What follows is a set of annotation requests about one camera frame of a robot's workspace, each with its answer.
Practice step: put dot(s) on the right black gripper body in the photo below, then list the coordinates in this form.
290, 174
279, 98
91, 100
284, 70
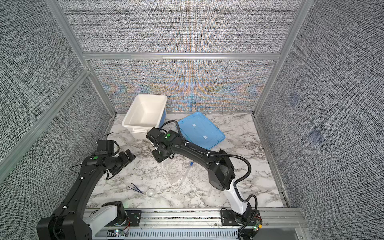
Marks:
159, 155

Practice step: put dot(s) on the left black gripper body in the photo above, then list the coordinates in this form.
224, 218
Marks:
124, 161

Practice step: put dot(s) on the blue-capped test tube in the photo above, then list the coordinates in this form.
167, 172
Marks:
189, 171

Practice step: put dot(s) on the blue plastic lid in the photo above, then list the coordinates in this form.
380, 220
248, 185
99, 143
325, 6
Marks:
199, 130

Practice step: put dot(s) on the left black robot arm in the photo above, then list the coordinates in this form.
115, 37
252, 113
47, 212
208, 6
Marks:
67, 222

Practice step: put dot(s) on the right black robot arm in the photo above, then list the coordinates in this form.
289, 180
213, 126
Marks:
221, 171

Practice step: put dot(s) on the blue tweezers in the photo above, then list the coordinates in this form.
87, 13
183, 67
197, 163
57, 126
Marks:
135, 188

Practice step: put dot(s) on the small clear round dish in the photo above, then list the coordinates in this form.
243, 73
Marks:
150, 193

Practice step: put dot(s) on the white plastic bin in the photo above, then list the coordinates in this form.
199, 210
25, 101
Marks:
146, 112

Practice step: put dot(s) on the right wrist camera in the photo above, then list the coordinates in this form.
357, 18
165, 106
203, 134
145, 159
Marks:
153, 134

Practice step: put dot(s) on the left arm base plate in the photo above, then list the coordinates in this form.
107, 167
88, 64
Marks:
131, 218

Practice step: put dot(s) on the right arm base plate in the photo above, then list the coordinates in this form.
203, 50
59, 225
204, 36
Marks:
230, 218

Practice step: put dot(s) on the aluminium front rail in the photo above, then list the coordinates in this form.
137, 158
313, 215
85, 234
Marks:
203, 224

